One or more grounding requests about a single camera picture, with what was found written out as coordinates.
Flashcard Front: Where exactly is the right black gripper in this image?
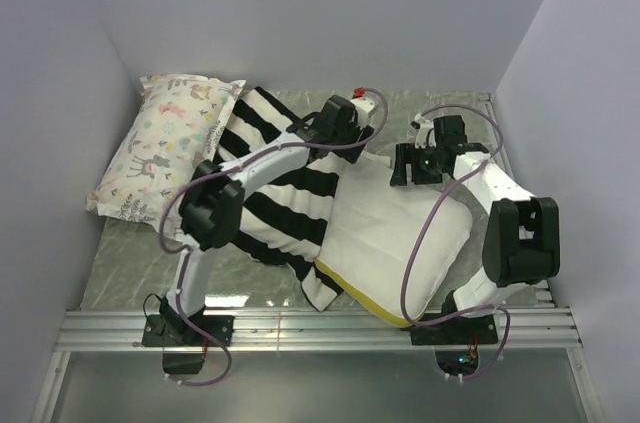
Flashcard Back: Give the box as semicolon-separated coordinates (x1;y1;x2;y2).
389;143;444;186

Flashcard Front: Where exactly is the white pillow yellow edge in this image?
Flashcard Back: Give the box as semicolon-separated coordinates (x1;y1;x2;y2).
316;154;472;327

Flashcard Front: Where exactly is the black white striped pillowcase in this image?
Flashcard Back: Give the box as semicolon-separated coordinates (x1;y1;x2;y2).
213;87;347;311

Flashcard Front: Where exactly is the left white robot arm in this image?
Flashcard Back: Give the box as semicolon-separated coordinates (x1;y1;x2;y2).
165;93;388;345

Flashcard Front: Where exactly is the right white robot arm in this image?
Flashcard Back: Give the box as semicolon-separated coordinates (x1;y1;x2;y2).
390;114;560;343

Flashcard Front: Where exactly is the floral patterned pillow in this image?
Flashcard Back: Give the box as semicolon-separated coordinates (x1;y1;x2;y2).
86;74;246;230

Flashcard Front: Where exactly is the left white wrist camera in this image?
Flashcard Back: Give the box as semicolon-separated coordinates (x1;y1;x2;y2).
350;87;378;127

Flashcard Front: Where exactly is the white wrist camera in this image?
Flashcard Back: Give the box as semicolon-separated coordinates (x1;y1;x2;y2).
350;87;378;127
410;113;434;149

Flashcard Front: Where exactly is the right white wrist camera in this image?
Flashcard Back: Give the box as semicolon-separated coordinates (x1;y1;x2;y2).
410;113;434;149

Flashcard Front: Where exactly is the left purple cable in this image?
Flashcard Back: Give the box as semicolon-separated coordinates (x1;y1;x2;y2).
158;87;390;387

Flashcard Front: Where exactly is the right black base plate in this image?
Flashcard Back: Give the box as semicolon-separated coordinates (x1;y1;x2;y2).
405;315;499;346

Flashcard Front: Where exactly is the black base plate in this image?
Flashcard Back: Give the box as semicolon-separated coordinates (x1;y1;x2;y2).
141;314;234;348
405;315;499;346

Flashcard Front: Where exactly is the aluminium mounting rail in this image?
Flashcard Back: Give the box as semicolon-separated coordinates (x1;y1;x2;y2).
32;306;606;422

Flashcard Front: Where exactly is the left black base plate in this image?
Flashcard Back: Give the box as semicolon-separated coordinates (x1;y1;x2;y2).
141;314;234;348

